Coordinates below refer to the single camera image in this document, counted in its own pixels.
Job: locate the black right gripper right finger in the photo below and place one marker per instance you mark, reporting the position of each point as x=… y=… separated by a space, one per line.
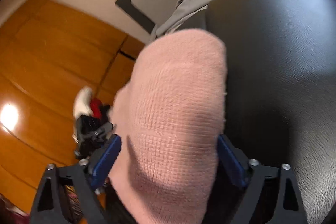
x=269 y=194

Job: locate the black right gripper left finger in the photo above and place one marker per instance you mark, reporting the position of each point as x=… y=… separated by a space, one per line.
x=52 y=204

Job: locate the pink knitted sweater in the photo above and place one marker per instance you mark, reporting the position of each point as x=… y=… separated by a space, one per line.
x=169 y=116

